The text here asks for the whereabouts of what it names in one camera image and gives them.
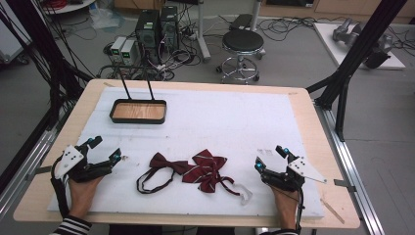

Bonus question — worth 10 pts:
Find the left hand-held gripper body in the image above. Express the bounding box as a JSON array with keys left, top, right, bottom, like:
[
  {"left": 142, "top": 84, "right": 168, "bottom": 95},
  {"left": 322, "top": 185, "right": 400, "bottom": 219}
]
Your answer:
[{"left": 53, "top": 143, "right": 114, "bottom": 184}]

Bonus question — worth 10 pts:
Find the clear plastic bag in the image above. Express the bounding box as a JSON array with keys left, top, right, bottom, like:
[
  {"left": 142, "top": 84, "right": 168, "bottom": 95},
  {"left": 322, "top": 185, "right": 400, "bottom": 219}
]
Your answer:
[{"left": 88, "top": 6, "right": 126, "bottom": 30}]

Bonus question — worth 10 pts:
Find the beige tape strip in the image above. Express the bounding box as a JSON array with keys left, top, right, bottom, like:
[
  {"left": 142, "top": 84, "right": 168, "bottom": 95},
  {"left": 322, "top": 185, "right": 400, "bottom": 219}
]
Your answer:
[{"left": 319, "top": 197, "right": 346, "bottom": 225}]

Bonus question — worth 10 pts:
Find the tangle of floor cables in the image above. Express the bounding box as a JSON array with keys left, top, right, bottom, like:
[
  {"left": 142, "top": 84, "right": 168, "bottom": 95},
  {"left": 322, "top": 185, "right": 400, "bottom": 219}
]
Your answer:
[
  {"left": 257, "top": 16, "right": 327, "bottom": 42},
  {"left": 97, "top": 13, "right": 204, "bottom": 82}
]

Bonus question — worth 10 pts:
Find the plain dark red bow tie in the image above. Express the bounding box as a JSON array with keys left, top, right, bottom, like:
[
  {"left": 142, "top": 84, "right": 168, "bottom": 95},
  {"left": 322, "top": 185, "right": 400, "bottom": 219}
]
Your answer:
[{"left": 136, "top": 151, "right": 190, "bottom": 195}]

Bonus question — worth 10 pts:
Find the black flat box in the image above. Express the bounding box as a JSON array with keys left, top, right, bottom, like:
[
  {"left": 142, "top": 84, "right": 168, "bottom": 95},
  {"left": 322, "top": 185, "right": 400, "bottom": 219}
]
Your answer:
[{"left": 229, "top": 13, "right": 254, "bottom": 31}]

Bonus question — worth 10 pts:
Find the black metal frame post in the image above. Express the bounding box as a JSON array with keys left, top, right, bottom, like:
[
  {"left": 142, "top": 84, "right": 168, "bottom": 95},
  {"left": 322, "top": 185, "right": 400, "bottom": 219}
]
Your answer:
[{"left": 305, "top": 0, "right": 409, "bottom": 143}]

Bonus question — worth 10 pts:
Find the left hand-held gripper black cable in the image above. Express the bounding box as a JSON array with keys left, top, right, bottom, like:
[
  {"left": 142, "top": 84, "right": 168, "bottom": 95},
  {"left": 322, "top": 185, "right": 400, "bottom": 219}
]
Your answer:
[{"left": 49, "top": 156, "right": 71, "bottom": 219}]

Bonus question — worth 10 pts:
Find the black computer tower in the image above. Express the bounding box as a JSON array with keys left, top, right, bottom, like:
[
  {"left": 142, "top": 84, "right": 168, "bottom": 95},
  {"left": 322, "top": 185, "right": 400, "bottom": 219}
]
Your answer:
[
  {"left": 134, "top": 9, "right": 161, "bottom": 65},
  {"left": 160, "top": 5, "right": 180, "bottom": 50}
]

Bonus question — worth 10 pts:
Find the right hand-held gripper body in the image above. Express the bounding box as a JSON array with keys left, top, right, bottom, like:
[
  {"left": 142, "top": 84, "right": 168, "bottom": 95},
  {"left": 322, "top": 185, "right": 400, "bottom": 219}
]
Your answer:
[{"left": 259, "top": 156, "right": 328, "bottom": 193}]

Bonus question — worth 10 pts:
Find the white foam mat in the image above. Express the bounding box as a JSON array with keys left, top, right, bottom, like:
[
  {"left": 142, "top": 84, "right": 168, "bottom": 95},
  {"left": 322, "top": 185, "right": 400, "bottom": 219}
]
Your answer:
[{"left": 47, "top": 86, "right": 326, "bottom": 219}]

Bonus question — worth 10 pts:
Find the striped dark red bow tie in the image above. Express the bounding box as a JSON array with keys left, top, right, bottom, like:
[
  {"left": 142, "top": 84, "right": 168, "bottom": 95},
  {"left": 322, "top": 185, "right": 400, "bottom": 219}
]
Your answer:
[{"left": 181, "top": 149, "right": 254, "bottom": 207}]

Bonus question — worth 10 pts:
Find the person's left hand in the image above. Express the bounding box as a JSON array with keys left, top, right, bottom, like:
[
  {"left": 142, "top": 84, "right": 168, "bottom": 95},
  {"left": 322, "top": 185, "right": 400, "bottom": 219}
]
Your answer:
[{"left": 68, "top": 175, "right": 105, "bottom": 219}]

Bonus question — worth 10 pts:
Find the round white table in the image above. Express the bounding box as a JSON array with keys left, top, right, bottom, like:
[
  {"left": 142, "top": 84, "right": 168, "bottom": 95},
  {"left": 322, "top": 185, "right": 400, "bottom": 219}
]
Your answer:
[{"left": 40, "top": 0, "right": 97, "bottom": 16}]

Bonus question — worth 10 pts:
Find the white floor board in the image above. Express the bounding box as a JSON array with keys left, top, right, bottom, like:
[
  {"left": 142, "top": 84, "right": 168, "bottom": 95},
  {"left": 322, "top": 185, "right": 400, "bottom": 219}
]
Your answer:
[{"left": 312, "top": 22, "right": 406, "bottom": 71}]

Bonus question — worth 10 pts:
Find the hand-held gripper black cable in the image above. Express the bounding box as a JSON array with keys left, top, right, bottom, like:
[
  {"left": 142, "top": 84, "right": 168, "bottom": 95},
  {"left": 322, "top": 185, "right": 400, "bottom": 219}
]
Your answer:
[
  {"left": 295, "top": 187, "right": 306, "bottom": 233},
  {"left": 49, "top": 156, "right": 71, "bottom": 219}
]

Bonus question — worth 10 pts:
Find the black frame post with cables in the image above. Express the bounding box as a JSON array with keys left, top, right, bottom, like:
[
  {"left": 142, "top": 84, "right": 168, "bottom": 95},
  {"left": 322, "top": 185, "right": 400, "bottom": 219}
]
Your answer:
[{"left": 0, "top": 0, "right": 96, "bottom": 131}]

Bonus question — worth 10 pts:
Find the white cabinet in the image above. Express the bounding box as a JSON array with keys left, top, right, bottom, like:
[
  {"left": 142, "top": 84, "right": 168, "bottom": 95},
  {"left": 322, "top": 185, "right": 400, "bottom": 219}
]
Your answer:
[{"left": 0, "top": 13, "right": 32, "bottom": 65}]

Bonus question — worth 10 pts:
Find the black tray with wooden bottom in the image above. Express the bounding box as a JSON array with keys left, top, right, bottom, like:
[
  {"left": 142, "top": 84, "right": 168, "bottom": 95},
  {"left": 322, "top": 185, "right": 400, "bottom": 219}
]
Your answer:
[{"left": 109, "top": 70, "right": 168, "bottom": 125}]

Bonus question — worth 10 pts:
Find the aluminium rail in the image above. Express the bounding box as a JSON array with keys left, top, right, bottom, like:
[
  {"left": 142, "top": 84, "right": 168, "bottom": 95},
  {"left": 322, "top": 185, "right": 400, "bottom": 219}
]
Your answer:
[
  {"left": 0, "top": 107, "right": 76, "bottom": 223},
  {"left": 312, "top": 101, "right": 386, "bottom": 235}
]

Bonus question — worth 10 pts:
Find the grey metal table leg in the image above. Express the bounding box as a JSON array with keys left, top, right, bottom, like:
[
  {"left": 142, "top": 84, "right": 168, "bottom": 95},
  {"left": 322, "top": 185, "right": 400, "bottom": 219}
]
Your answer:
[
  {"left": 249, "top": 0, "right": 263, "bottom": 32},
  {"left": 195, "top": 0, "right": 212, "bottom": 63}
]

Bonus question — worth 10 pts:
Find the person's right hand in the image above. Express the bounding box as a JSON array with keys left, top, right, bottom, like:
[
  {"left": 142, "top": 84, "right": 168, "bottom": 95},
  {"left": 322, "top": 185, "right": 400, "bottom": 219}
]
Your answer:
[{"left": 269, "top": 184, "right": 300, "bottom": 230}]

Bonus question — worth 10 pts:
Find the black round stool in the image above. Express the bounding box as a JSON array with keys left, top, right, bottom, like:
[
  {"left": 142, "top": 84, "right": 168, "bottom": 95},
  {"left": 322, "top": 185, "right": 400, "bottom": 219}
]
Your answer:
[{"left": 214, "top": 28, "right": 267, "bottom": 85}]

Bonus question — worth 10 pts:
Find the white power supply unit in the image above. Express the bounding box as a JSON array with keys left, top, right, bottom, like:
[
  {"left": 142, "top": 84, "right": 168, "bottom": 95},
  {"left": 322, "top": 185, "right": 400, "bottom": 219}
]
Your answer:
[
  {"left": 120, "top": 38, "right": 138, "bottom": 67},
  {"left": 110, "top": 35, "right": 127, "bottom": 64}
]

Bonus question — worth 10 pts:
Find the right hand-held gripper black cable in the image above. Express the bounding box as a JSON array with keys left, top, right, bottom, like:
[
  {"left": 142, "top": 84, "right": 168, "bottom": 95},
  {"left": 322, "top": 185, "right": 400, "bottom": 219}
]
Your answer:
[{"left": 295, "top": 187, "right": 306, "bottom": 233}]

